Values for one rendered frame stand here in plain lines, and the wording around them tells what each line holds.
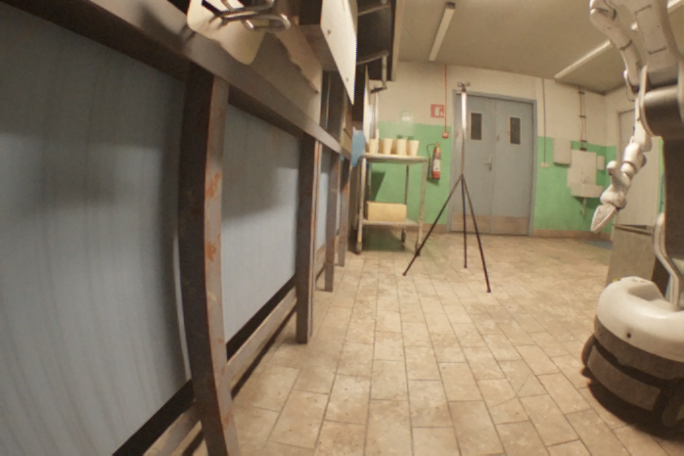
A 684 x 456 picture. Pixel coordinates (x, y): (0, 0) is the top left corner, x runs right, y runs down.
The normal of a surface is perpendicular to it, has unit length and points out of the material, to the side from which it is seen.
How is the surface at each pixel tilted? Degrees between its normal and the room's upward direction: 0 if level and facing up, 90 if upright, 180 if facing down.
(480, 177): 90
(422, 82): 90
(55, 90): 90
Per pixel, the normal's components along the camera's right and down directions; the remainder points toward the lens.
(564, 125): -0.13, 0.05
